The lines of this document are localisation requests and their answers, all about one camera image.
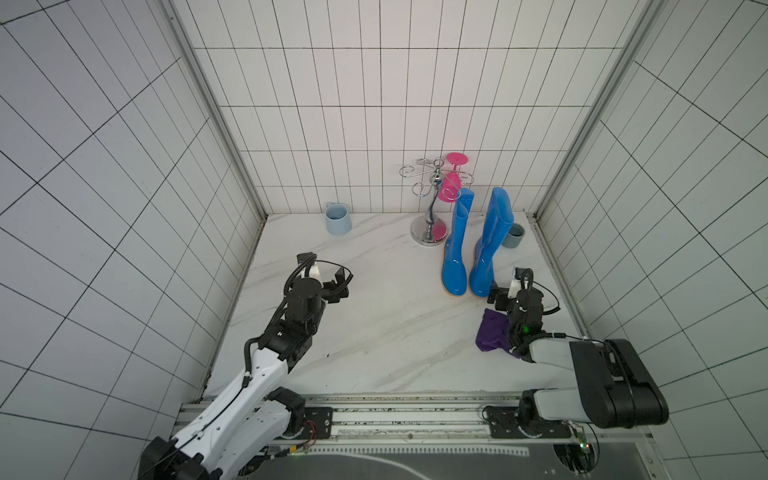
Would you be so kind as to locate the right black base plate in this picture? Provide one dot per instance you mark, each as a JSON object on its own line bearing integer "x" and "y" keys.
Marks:
{"x": 506, "y": 423}

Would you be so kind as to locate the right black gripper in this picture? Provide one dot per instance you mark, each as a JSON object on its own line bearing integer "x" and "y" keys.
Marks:
{"x": 516, "y": 327}

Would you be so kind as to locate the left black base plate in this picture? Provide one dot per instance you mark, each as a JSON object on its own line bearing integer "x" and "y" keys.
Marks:
{"x": 317, "y": 425}

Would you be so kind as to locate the purple cloth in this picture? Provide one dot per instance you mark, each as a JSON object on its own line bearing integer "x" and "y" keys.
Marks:
{"x": 492, "y": 333}

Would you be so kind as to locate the pink wine glass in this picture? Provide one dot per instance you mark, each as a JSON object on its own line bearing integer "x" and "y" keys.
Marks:
{"x": 452, "y": 183}

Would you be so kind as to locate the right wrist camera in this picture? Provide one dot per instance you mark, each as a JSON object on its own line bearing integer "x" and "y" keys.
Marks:
{"x": 516, "y": 286}

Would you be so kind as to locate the blue rubber boot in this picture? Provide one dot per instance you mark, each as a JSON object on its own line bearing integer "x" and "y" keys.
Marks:
{"x": 498, "y": 221}
{"x": 453, "y": 273}

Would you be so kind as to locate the grey-teal cup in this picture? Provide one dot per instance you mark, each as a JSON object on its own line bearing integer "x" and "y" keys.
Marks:
{"x": 514, "y": 236}

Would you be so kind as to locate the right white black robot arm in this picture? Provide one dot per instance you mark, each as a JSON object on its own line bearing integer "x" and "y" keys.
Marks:
{"x": 614, "y": 389}

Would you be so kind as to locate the chrome glass holder stand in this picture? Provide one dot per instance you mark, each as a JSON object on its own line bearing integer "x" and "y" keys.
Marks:
{"x": 430, "y": 230}

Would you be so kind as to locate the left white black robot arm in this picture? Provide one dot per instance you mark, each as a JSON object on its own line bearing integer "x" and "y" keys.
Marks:
{"x": 233, "y": 434}

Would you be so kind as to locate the light blue mug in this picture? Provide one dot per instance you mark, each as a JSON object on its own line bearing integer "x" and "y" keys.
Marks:
{"x": 337, "y": 219}

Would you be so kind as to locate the aluminium mounting rail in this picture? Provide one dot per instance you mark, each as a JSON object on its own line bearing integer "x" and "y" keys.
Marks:
{"x": 379, "y": 425}

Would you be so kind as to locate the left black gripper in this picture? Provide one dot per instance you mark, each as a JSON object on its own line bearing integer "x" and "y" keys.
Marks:
{"x": 330, "y": 287}

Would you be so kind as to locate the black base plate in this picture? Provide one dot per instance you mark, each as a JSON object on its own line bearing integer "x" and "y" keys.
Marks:
{"x": 506, "y": 423}
{"x": 317, "y": 425}

